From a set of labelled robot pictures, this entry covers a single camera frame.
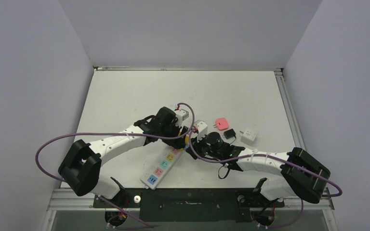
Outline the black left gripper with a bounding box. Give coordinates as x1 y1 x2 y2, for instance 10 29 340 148
159 120 186 149

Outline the aluminium frame rail right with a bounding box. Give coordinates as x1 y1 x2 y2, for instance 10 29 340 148
274 70 317 189

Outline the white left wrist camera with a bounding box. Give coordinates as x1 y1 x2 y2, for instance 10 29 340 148
174 109 189 124

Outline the black charger with cable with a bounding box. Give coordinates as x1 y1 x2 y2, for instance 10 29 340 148
223 128 237 145

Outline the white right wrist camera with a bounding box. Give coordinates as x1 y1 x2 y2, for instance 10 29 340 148
194 120 208 141

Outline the pink extension socket plug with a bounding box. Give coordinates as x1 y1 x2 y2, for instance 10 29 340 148
213 117 229 131

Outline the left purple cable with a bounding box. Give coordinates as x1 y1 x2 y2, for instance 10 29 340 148
35 103 196 230

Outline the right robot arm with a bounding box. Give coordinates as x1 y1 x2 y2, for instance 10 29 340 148
186 132 330 206

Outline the yellow cube socket adapter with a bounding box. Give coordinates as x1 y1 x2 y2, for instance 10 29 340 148
178 126 189 149

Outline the white power strip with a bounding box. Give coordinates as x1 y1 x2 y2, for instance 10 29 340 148
139 144 188 190

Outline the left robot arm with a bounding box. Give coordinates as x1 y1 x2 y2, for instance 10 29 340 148
58 107 189 207

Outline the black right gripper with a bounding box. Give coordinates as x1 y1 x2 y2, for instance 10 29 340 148
187 130 223 160

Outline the white cube charger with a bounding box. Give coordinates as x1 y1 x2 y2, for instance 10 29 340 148
239 128 257 146

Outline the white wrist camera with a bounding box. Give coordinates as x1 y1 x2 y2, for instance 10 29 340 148
174 109 189 124
194 120 208 141

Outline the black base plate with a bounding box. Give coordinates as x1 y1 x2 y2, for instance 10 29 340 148
109 188 285 222

